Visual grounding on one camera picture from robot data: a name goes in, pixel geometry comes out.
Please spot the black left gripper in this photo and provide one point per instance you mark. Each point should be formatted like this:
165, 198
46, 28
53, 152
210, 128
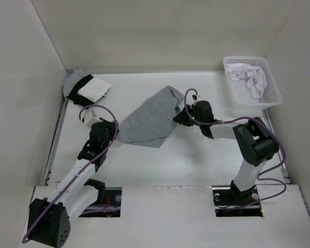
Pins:
111, 126

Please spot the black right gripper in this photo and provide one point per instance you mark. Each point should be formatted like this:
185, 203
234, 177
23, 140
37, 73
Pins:
182, 118

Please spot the grey tank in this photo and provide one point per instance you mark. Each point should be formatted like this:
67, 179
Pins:
152, 123
72, 80

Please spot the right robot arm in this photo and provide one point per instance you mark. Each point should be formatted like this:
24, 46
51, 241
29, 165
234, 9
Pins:
255, 144

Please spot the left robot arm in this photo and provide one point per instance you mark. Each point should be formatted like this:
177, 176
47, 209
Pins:
50, 218

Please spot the folded white tank top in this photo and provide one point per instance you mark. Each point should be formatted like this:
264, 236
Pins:
95, 89

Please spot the folded black tank top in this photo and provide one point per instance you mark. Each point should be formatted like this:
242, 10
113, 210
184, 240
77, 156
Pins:
75, 97

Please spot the folded grey tank top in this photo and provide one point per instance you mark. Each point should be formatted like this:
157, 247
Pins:
72, 80

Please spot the white tank top in basket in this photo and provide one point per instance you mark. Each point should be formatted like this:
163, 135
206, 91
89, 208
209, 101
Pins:
253, 75

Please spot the white plastic laundry basket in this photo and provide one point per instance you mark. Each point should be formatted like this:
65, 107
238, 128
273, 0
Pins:
240, 95

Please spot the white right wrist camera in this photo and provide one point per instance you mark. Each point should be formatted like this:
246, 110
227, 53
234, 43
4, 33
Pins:
196, 98

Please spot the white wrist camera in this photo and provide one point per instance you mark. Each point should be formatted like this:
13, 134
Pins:
196, 98
89, 118

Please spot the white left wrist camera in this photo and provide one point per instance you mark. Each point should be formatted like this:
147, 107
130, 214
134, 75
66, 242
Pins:
89, 118

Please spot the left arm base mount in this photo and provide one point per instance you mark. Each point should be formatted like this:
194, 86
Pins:
108, 205

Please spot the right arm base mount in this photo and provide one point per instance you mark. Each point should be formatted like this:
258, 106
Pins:
228, 203

